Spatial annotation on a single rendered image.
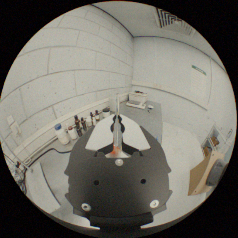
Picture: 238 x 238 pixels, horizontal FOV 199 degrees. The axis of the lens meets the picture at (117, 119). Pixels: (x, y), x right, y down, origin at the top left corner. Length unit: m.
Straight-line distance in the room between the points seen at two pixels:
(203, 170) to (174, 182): 0.16
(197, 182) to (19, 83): 1.06
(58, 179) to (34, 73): 0.61
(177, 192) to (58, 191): 0.53
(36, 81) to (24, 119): 0.26
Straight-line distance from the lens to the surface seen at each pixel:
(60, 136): 0.45
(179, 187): 0.44
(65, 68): 0.61
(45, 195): 0.47
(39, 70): 0.59
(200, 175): 0.46
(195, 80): 1.73
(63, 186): 0.39
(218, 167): 0.48
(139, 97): 1.15
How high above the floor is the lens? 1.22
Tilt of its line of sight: 31 degrees down
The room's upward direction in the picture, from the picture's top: 2 degrees clockwise
